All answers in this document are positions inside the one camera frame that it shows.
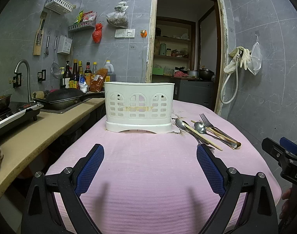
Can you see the white salt bag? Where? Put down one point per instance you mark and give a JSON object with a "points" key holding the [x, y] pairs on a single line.
{"points": [[82, 84]]}

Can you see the clear bag of dried goods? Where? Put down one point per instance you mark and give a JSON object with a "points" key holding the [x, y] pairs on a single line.
{"points": [[118, 18]]}

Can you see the white plastic utensil caddy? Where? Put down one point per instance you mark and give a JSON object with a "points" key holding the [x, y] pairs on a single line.
{"points": [[139, 106]]}

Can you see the white wall basket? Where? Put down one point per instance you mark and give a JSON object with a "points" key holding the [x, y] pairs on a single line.
{"points": [[61, 7]]}

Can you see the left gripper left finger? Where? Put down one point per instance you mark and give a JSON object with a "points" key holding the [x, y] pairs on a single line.
{"points": [[41, 213]]}

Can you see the red plastic bag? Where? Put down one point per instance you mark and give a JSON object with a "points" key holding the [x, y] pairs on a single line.
{"points": [[97, 34]]}

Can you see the pink floral table cloth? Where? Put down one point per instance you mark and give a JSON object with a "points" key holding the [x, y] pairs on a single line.
{"points": [[147, 183]]}

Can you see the wooden knife holder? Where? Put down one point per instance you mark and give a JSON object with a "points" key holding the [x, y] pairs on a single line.
{"points": [[39, 35]]}

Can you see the induction cooktop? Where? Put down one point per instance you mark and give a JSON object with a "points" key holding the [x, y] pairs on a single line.
{"points": [[17, 113]]}

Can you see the steel fork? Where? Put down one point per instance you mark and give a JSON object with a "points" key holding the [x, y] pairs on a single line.
{"points": [[208, 124]]}

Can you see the large oil jug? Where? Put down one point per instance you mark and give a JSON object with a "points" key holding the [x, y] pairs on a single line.
{"points": [[111, 76]]}

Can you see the dark soy sauce bottle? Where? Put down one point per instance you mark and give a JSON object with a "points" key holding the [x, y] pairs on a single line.
{"points": [[74, 81]]}

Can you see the dark grey cabinet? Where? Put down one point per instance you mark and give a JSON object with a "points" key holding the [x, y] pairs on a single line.
{"points": [[194, 91]]}

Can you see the orange snack packet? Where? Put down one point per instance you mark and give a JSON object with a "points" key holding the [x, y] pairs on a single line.
{"points": [[99, 79]]}

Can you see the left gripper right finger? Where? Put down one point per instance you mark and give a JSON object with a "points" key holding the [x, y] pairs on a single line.
{"points": [[258, 212]]}

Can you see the black wok with handle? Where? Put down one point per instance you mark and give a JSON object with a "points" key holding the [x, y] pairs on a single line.
{"points": [[66, 97]]}

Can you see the grey wall spice rack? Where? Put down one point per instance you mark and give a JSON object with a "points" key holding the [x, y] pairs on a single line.
{"points": [[82, 26]]}

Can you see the person's right hand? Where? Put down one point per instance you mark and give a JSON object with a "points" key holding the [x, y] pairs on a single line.
{"points": [[285, 209]]}

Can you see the wire mesh strainer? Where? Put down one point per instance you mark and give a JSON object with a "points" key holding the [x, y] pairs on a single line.
{"points": [[55, 69]]}

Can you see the clear hanging plastic bag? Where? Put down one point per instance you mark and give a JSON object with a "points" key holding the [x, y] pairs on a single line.
{"points": [[256, 58]]}

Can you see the white rubber gloves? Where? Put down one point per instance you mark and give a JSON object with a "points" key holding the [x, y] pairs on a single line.
{"points": [[240, 59]]}

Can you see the steel spoon large bowl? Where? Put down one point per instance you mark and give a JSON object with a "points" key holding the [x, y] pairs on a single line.
{"points": [[200, 128]]}

